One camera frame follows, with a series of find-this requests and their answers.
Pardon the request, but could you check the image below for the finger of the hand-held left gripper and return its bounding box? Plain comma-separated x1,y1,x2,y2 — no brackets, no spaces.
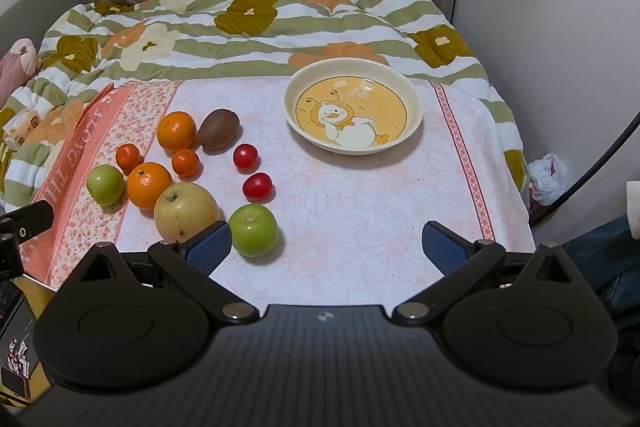
0,234,24,281
0,201,54,242

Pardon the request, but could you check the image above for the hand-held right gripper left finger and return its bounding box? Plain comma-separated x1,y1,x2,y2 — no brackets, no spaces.
75,221,261,326

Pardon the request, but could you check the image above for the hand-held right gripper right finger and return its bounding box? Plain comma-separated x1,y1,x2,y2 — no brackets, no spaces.
391,221,581,328

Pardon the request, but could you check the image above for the green apple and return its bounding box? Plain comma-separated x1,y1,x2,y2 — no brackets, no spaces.
86,165,125,206
228,204,279,258

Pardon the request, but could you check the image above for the large yellow apple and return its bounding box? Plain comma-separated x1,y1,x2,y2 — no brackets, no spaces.
153,182,221,245

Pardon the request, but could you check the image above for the large orange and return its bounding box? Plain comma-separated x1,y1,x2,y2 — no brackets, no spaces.
156,111,197,152
126,162,174,211

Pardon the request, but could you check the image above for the small mandarin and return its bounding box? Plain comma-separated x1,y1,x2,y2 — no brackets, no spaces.
115,143,141,172
171,149,200,178

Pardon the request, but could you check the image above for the red cherry tomato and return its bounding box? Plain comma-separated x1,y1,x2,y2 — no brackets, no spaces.
242,172,274,202
233,144,259,172

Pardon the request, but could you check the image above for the cream plate with duck print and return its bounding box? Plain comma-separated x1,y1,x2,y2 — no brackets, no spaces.
285,59,425,155

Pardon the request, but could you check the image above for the small printed carton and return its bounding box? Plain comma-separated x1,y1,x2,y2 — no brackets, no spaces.
2,109,43,150

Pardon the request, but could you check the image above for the pink floral towel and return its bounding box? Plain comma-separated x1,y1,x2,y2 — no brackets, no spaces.
22,77,532,289

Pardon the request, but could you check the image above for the brown kiwi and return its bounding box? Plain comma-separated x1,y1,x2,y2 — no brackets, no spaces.
198,108,241,152

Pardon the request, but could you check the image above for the white plastic bag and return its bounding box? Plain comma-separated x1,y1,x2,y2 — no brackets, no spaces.
527,153,569,206

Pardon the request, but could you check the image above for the pink plush toy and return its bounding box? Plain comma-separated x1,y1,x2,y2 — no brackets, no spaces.
0,38,40,95

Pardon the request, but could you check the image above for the person's blue jeans leg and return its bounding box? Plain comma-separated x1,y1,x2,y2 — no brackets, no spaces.
560,214,640,333

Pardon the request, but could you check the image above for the green striped floral quilt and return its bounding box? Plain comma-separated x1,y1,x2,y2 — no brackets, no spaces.
0,0,531,210

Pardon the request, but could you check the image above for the black cable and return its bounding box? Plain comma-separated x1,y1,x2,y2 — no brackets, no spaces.
530,112,640,228

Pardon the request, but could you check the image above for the grey upholstered bed frame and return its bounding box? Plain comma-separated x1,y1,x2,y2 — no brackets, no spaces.
0,0,83,58

